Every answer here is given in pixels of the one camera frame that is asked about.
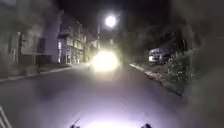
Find dark asphalt road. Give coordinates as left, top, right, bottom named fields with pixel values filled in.
left=0, top=63, right=188, bottom=128

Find kerb strip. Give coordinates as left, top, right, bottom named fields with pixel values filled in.
left=128, top=62, right=184, bottom=98

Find street lamp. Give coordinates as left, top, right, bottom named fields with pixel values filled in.
left=96, top=13, right=118, bottom=51

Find lit house with balcony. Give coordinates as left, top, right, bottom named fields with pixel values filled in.
left=56, top=14, right=98, bottom=66

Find parked car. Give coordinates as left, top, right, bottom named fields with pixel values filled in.
left=147, top=47, right=173, bottom=65

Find roadside bushes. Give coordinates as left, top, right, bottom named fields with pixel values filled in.
left=165, top=48, right=204, bottom=88

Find pavement with kerb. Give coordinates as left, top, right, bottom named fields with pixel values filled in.
left=0, top=62, right=89, bottom=84

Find pale house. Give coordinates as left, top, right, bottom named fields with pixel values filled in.
left=0, top=0, right=64, bottom=68

